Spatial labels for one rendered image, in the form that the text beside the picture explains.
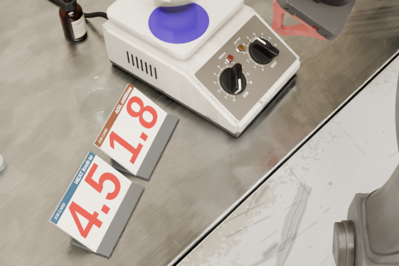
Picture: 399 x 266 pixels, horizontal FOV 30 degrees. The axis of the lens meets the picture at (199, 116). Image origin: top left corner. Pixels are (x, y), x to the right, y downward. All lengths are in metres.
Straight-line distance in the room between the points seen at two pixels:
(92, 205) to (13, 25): 0.32
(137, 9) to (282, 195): 0.27
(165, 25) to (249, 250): 0.27
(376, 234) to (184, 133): 0.33
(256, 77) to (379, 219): 0.32
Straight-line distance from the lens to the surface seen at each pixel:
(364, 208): 0.61
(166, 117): 0.86
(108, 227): 0.79
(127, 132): 0.83
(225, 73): 0.83
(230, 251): 0.77
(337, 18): 0.72
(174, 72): 0.83
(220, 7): 0.86
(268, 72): 0.86
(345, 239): 0.64
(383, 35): 0.97
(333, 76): 0.91
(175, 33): 0.83
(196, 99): 0.84
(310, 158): 0.84
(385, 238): 0.57
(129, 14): 0.86
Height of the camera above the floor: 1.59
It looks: 52 degrees down
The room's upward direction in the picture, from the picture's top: 3 degrees counter-clockwise
